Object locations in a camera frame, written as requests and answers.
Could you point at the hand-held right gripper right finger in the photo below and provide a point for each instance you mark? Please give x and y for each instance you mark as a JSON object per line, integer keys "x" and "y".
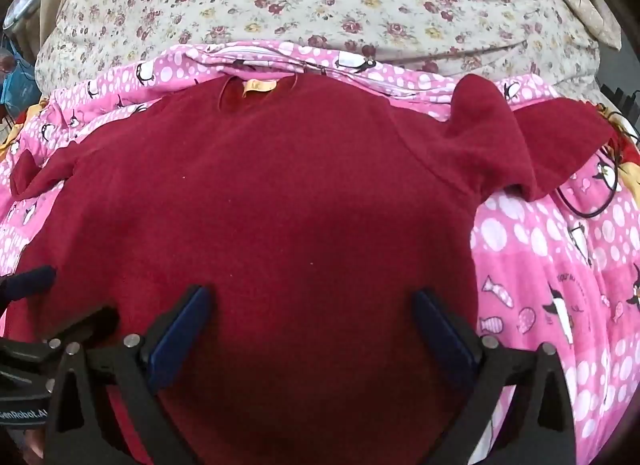
{"x": 441, "y": 341}

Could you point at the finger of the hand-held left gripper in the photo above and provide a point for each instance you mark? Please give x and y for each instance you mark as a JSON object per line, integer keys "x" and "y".
{"x": 95, "y": 322}
{"x": 27, "y": 282}

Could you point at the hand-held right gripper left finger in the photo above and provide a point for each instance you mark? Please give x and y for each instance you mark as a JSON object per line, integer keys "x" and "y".
{"x": 179, "y": 336}

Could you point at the dark red sweater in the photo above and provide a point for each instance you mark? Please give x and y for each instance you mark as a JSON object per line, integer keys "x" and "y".
{"x": 300, "y": 195}

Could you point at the pink penguin blanket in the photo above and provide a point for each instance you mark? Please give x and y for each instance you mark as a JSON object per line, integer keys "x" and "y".
{"x": 540, "y": 265}

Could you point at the blue plastic bag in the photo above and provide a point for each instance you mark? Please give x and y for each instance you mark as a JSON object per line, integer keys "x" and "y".
{"x": 12, "y": 82}

